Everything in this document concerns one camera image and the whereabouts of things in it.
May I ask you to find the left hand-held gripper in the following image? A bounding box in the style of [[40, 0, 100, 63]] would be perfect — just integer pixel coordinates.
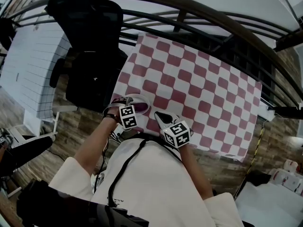
[[110, 93, 152, 131]]

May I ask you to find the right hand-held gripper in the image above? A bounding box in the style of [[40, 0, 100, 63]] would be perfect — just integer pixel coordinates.
[[154, 111, 194, 149]]

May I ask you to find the person's left forearm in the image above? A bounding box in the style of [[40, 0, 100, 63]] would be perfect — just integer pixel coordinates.
[[73, 117, 119, 175]]

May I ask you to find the person's right forearm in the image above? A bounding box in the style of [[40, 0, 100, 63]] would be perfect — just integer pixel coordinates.
[[179, 144, 214, 200]]

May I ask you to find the red white checkered cloth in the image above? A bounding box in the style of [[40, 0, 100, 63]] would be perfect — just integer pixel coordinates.
[[110, 32, 264, 163]]

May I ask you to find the person's left hand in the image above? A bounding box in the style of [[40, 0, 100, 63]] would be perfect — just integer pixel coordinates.
[[105, 105, 121, 121]]

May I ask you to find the black wrist band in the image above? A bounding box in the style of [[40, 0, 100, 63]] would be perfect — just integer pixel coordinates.
[[102, 112, 119, 124]]

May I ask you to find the white power strip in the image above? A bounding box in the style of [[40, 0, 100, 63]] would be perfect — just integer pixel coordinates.
[[111, 124, 125, 141]]

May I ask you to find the black mesh office chair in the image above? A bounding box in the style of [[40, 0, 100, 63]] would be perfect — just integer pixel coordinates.
[[46, 0, 130, 113]]

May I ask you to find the person's white shirt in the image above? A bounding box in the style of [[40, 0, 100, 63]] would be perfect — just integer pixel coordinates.
[[48, 132, 245, 227]]

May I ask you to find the dark metal railing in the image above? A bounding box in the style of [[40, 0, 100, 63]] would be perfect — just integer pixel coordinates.
[[0, 0, 303, 125]]

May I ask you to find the white grid-lined table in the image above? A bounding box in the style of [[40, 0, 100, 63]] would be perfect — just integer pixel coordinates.
[[0, 24, 71, 123]]

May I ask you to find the white sheet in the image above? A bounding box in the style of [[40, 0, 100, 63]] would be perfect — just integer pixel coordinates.
[[234, 182, 303, 227]]

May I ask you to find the white red cardboard box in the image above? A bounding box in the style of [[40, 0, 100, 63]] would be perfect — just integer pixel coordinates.
[[271, 159, 303, 196]]

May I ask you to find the thick black cable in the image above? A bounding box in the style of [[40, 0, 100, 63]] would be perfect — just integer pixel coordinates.
[[107, 137, 149, 208]]

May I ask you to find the thin black cable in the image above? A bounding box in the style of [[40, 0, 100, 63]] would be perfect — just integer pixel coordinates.
[[93, 126, 112, 194]]

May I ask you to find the white metal frame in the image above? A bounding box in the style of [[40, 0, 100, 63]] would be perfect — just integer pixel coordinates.
[[6, 105, 79, 149]]

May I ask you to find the yellow black striped cable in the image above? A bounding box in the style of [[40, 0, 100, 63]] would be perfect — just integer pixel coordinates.
[[233, 125, 266, 200]]

